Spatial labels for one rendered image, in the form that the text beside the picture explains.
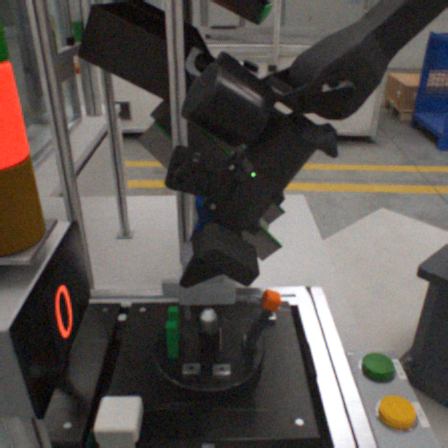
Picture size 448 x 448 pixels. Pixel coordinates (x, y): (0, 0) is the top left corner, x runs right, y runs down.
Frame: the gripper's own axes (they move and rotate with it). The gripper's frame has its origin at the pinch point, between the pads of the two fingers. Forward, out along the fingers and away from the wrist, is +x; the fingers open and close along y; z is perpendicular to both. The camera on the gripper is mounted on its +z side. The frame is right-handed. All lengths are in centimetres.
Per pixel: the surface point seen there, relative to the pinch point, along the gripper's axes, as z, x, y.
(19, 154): 17.5, -10.1, 19.5
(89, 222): 10, 40, -59
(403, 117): -238, -34, -463
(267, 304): -10.2, 1.1, 0.9
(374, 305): -41.4, 4.5, -24.3
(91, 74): 38, 37, -164
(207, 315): -5.4, 6.7, 0.5
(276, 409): -16.1, 8.5, 8.1
